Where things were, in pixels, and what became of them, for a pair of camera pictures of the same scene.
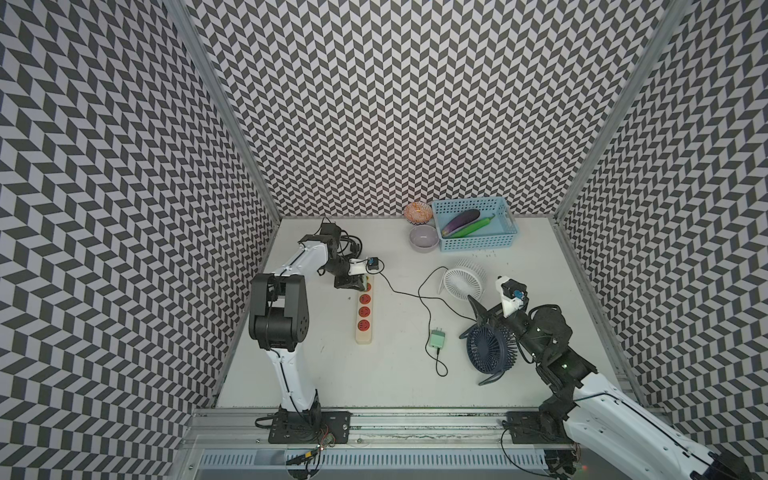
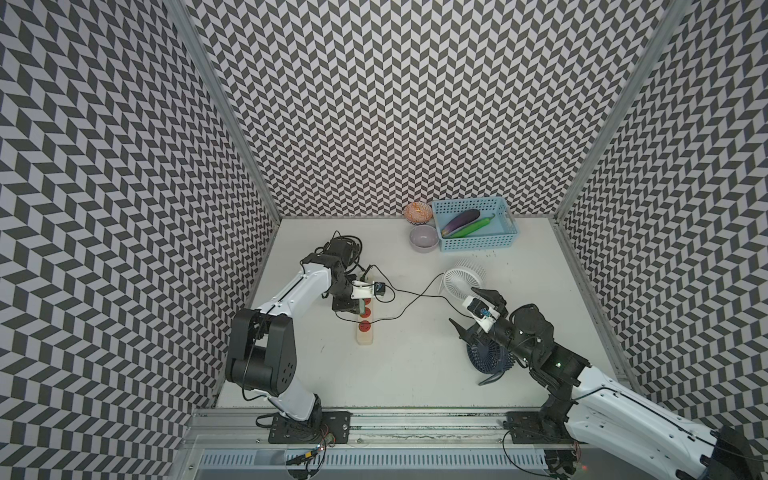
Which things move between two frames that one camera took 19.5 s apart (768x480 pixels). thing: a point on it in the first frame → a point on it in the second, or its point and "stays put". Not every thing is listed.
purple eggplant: x=460 y=219 stays put
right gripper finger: x=479 y=311 → x=470 y=335
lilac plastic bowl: x=423 y=238 stays put
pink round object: x=418 y=213 stays put
